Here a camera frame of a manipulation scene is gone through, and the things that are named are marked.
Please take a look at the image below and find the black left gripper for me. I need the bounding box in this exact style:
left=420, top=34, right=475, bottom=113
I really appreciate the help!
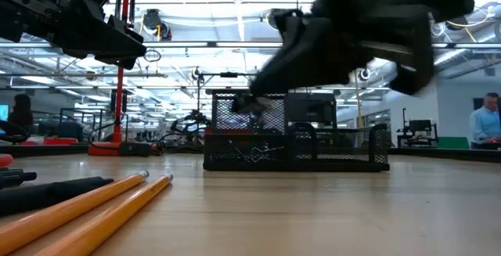
left=0, top=0, right=147, bottom=70

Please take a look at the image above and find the black mesh desk organizer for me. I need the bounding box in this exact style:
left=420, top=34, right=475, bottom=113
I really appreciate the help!
left=202, top=88, right=391, bottom=172

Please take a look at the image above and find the black pen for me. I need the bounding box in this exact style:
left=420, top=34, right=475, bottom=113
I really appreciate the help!
left=0, top=175, right=115, bottom=218
left=0, top=168, right=38, bottom=191

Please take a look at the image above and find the yellow pencil with eraser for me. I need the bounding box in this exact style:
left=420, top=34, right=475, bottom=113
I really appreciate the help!
left=0, top=170, right=150, bottom=246
left=33, top=173, right=174, bottom=256

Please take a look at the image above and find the black clamp on pole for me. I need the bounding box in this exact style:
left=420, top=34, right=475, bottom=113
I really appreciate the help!
left=114, top=0, right=137, bottom=28

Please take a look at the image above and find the red stand pole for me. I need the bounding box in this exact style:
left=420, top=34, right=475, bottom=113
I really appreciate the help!
left=112, top=0, right=132, bottom=144

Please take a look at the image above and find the long ceiling light bar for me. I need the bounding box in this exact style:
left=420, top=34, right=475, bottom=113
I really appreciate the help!
left=0, top=41, right=501, bottom=51

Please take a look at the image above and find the black monitor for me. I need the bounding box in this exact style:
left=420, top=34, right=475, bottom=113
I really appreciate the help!
left=284, top=92, right=338, bottom=124

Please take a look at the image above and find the black background workstation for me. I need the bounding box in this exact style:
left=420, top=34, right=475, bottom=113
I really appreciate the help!
left=396, top=108, right=440, bottom=149

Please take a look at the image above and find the red stand base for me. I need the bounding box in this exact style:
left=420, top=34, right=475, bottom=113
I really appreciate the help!
left=87, top=141, right=123, bottom=157

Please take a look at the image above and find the black box at stand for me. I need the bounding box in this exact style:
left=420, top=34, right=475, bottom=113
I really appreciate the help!
left=119, top=142, right=153, bottom=158

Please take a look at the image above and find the red bin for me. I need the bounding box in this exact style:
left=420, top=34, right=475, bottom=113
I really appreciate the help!
left=18, top=136, right=80, bottom=146

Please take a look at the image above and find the person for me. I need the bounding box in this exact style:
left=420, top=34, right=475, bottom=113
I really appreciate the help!
left=7, top=93, right=34, bottom=136
left=468, top=92, right=501, bottom=150

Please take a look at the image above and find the green panel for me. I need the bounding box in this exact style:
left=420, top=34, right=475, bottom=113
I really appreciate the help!
left=437, top=136, right=470, bottom=150

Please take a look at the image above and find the red crate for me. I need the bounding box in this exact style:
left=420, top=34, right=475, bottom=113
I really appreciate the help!
left=204, top=127, right=256, bottom=135

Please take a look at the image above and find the black hanging cable loop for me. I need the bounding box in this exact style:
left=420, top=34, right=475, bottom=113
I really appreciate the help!
left=142, top=49, right=163, bottom=64

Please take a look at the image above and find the yellow hanging strap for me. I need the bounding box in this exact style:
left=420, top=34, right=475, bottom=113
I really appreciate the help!
left=353, top=70, right=364, bottom=129

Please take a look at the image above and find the black overhead frame rig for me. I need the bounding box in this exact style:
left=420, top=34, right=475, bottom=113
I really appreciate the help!
left=196, top=71, right=261, bottom=112

